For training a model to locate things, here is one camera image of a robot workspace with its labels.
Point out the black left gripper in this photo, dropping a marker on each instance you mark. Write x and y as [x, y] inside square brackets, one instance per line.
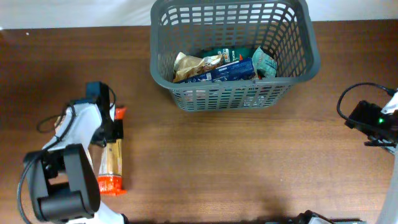
[119, 132]

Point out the orange spaghetti packet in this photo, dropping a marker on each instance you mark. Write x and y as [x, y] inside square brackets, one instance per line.
[110, 173]

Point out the beige snack pouch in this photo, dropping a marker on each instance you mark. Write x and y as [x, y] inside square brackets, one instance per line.
[186, 66]

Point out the green Nescafe coffee bag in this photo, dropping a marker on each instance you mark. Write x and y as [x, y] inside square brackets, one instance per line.
[229, 54]

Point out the Kleenex tissue multipack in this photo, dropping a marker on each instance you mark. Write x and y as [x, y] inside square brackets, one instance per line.
[238, 70]

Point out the teal wet wipes packet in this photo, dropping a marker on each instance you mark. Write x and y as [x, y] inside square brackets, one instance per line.
[265, 65]

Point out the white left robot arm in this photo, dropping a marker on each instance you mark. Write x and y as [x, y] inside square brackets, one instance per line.
[62, 184]

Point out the grey plastic basket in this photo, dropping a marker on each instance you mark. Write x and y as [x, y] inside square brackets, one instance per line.
[281, 29]

